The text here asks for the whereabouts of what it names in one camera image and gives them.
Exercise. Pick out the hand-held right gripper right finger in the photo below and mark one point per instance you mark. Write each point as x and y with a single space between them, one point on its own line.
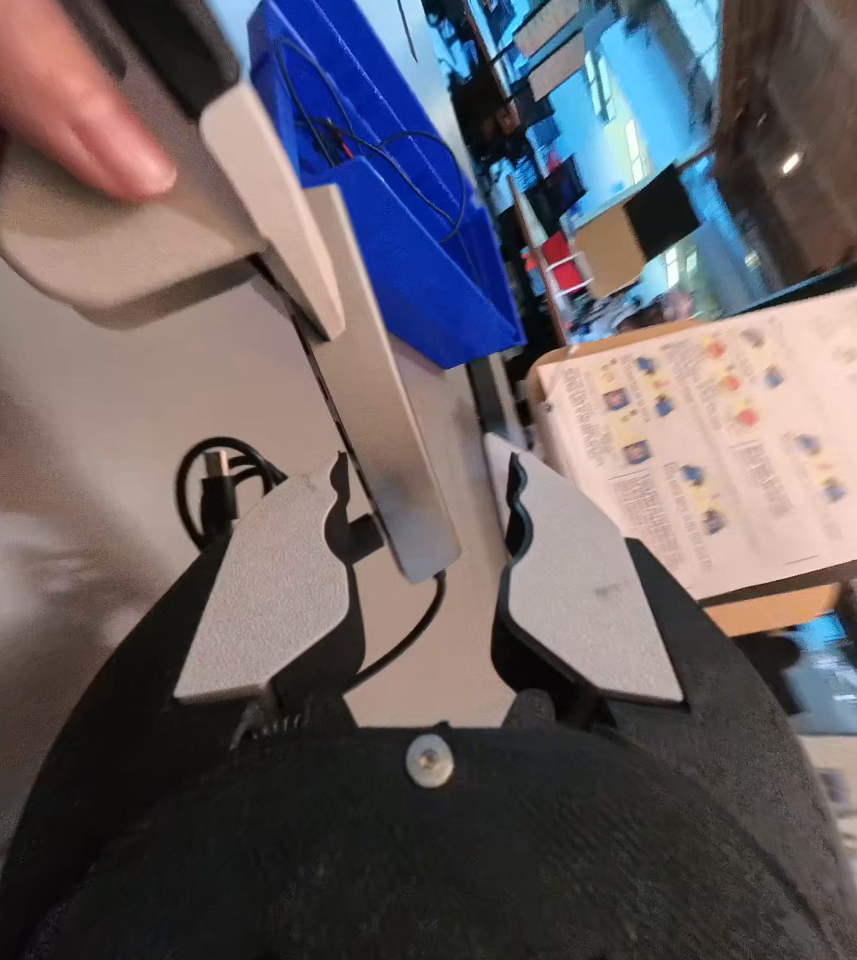
586 592

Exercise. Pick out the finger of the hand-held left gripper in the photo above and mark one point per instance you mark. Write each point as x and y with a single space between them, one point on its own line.
271 195

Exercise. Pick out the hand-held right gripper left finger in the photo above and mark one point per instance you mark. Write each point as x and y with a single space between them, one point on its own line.
271 585

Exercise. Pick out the grey usb hub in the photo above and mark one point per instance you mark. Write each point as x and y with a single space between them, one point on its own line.
391 450

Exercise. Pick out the grey desk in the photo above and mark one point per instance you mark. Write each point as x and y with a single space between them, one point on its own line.
203 375

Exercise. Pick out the person's left hand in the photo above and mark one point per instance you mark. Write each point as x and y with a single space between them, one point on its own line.
46 82

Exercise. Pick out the blue plastic bin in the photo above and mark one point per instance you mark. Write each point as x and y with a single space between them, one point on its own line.
413 255

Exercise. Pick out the printed paper sheet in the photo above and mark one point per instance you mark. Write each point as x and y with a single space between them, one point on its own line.
736 435

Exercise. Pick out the red object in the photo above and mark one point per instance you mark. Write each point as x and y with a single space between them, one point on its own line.
557 262

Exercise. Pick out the cardboard box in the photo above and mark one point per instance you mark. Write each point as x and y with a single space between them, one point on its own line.
608 259

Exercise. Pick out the black panel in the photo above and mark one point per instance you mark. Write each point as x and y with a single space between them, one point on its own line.
661 210

